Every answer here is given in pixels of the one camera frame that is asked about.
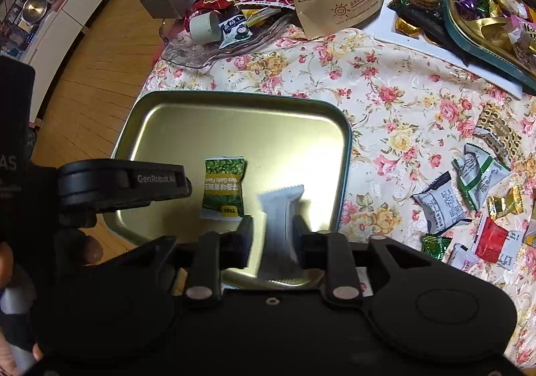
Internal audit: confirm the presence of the gold patterned snack packet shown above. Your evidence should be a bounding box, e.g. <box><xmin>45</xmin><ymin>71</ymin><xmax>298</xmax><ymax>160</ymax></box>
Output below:
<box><xmin>475</xmin><ymin>102</ymin><xmax>524</xmax><ymax>159</ymax></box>

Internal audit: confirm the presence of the red white snack packet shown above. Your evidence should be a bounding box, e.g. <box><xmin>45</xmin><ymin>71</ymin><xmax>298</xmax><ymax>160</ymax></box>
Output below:
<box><xmin>474</xmin><ymin>214</ymin><xmax>526</xmax><ymax>270</ymax></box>

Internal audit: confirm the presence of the gold foil candy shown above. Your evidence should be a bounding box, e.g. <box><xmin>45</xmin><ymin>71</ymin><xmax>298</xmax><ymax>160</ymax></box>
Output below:
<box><xmin>396</xmin><ymin>18</ymin><xmax>421</xmax><ymax>38</ymax></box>

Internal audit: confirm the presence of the teal gold candy tray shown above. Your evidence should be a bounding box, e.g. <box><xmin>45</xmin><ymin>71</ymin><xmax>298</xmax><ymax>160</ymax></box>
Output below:
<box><xmin>438</xmin><ymin>0</ymin><xmax>536</xmax><ymax>85</ymax></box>

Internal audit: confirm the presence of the white cow print packet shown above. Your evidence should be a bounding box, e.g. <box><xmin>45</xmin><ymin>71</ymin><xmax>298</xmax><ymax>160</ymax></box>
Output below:
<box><xmin>218</xmin><ymin>16</ymin><xmax>254</xmax><ymax>49</ymax></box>

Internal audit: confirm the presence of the pink white snack packet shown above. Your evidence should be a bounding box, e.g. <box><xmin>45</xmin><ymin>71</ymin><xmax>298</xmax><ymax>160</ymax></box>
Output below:
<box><xmin>509</xmin><ymin>16</ymin><xmax>536</xmax><ymax>56</ymax></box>

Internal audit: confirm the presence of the pile of assorted snack packets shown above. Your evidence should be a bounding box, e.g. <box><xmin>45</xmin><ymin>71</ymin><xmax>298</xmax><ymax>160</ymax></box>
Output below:
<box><xmin>184</xmin><ymin>0</ymin><xmax>296</xmax><ymax>52</ymax></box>

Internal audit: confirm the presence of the person's left hand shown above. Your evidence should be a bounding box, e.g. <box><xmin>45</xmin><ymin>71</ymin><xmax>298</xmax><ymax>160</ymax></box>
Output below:
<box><xmin>74</xmin><ymin>234</ymin><xmax>104</xmax><ymax>267</ymax></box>

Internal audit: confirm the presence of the dark chocolate bar packet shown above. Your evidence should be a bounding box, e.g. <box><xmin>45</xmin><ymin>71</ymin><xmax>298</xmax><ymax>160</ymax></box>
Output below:
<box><xmin>394</xmin><ymin>3</ymin><xmax>457</xmax><ymax>46</ymax></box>

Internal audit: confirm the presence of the white cabinet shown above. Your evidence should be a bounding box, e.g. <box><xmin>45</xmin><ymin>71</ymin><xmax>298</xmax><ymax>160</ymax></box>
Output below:
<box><xmin>21</xmin><ymin>0</ymin><xmax>151</xmax><ymax>117</ymax></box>

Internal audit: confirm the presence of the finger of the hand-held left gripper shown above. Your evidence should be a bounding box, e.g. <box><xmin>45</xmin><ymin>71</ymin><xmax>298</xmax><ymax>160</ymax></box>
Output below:
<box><xmin>56</xmin><ymin>159</ymin><xmax>193</xmax><ymax>217</ymax></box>

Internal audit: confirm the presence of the green pea snack packet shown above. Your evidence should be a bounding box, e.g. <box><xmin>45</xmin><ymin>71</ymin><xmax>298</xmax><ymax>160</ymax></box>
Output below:
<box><xmin>199</xmin><ymin>156</ymin><xmax>249</xmax><ymax>221</ymax></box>

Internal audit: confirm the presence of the white green snack packet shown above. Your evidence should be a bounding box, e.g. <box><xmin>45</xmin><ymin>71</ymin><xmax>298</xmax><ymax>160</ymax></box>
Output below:
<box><xmin>452</xmin><ymin>143</ymin><xmax>512</xmax><ymax>211</ymax></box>

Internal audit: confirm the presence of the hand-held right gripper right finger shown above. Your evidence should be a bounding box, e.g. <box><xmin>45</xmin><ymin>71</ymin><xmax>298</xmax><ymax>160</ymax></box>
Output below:
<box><xmin>293</xmin><ymin>214</ymin><xmax>432</xmax><ymax>305</ymax></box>

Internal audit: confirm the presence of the gold yellow candy wrapper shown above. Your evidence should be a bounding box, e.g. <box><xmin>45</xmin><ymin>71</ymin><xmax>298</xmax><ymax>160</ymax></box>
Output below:
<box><xmin>486</xmin><ymin>185</ymin><xmax>524</xmax><ymax>220</ymax></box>

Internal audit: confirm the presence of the small white snack packet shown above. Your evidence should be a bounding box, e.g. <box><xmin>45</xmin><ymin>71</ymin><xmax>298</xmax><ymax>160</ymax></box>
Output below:
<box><xmin>448</xmin><ymin>244</ymin><xmax>480</xmax><ymax>272</ymax></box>

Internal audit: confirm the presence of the green foil candy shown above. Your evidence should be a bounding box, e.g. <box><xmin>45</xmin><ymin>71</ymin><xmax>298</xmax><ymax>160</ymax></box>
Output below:
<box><xmin>421</xmin><ymin>234</ymin><xmax>453</xmax><ymax>261</ymax></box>

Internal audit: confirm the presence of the gold metal tray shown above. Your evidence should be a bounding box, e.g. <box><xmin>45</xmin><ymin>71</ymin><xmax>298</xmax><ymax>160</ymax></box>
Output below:
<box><xmin>97</xmin><ymin>90</ymin><xmax>352</xmax><ymax>291</ymax></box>

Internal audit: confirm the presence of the clear glass tray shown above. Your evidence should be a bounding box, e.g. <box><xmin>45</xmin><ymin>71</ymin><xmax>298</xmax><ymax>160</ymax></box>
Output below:
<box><xmin>158</xmin><ymin>7</ymin><xmax>294</xmax><ymax>70</ymax></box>

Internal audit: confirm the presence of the metal bowl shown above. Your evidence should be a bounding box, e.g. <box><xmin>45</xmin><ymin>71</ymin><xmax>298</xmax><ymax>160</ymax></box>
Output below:
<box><xmin>21</xmin><ymin>0</ymin><xmax>49</xmax><ymax>22</ymax></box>

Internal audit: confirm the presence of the pale green cup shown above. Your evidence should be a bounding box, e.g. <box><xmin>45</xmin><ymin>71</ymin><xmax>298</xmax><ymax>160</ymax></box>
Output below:
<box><xmin>189</xmin><ymin>11</ymin><xmax>220</xmax><ymax>44</ymax></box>

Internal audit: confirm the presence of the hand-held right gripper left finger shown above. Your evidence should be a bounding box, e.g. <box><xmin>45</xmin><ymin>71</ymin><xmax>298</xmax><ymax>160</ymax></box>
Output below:
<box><xmin>126</xmin><ymin>214</ymin><xmax>255</xmax><ymax>305</ymax></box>

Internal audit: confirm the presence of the silver white snack packet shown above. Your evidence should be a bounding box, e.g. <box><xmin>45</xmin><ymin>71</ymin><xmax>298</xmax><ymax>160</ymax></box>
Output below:
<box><xmin>256</xmin><ymin>185</ymin><xmax>308</xmax><ymax>282</ymax></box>

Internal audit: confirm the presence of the floral tablecloth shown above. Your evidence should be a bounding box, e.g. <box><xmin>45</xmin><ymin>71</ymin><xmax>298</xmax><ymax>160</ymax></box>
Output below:
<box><xmin>142</xmin><ymin>24</ymin><xmax>536</xmax><ymax>372</ymax></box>

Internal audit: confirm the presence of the white dark snack packet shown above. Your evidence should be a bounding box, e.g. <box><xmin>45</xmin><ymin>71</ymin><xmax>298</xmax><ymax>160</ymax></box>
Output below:
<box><xmin>411</xmin><ymin>171</ymin><xmax>472</xmax><ymax>234</ymax></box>

